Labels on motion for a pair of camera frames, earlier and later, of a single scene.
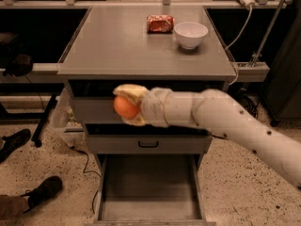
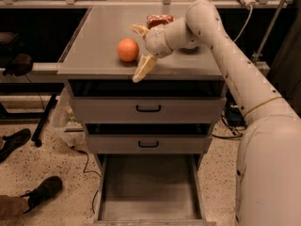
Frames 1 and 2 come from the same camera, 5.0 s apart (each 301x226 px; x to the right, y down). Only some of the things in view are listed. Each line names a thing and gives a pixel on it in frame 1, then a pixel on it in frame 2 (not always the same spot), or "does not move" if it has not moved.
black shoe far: x=13 y=141 does not move
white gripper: x=153 y=107 → x=157 y=41
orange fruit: x=125 y=108 → x=128 y=50
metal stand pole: x=254 y=58 does not move
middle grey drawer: x=121 y=137 does not move
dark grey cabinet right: x=282 y=97 does not move
